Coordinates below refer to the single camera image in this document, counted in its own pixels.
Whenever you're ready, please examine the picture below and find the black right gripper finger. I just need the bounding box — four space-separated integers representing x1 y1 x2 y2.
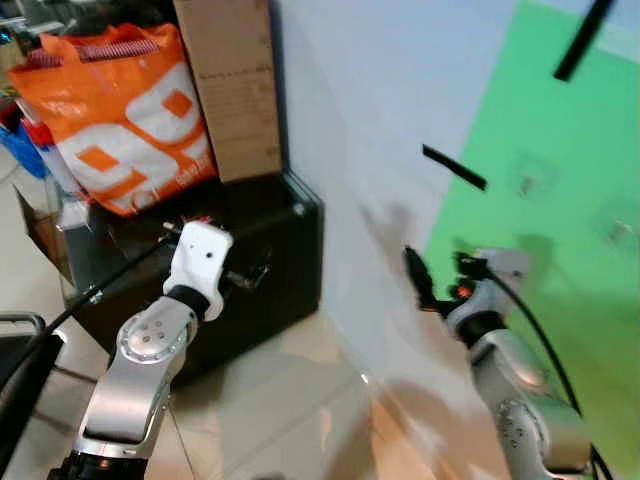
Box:
402 246 435 307

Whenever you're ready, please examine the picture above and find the black equipment case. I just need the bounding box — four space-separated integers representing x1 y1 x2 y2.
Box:
58 171 327 389

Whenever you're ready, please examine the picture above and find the short black tape strip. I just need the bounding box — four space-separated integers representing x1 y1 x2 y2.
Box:
421 144 489 192

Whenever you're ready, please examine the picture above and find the brown cardboard box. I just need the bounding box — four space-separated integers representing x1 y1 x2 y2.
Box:
172 0 285 185

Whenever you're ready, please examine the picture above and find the orange white shopping bag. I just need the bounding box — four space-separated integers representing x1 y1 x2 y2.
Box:
6 22 220 218

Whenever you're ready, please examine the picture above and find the white red blue bottle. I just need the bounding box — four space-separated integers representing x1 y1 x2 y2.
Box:
20 118 87 205

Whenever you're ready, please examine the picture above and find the black chair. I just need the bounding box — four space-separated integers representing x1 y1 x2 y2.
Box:
0 311 68 473

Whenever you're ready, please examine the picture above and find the blue plastic bag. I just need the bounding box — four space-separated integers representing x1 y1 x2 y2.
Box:
0 122 47 181

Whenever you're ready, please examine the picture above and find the long black tape strip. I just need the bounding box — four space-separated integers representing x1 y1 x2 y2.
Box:
552 0 615 84

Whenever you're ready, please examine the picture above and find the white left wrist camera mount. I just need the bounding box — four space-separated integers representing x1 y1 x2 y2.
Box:
163 221 235 323

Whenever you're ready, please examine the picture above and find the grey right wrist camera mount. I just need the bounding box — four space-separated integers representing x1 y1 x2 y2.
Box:
478 247 530 303

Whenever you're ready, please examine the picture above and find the green wall sheet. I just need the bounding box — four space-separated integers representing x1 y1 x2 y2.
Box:
424 0 640 480

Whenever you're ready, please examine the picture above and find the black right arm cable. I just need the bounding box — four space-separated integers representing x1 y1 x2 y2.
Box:
488 268 615 480

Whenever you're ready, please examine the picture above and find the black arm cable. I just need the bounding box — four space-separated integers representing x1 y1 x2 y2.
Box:
0 236 173 403
488 268 615 480

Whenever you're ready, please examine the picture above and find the clear adhesive wall hook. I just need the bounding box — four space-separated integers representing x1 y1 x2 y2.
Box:
508 155 546 201
598 205 637 251

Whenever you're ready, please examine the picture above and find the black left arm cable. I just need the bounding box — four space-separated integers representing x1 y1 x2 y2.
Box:
0 236 173 403

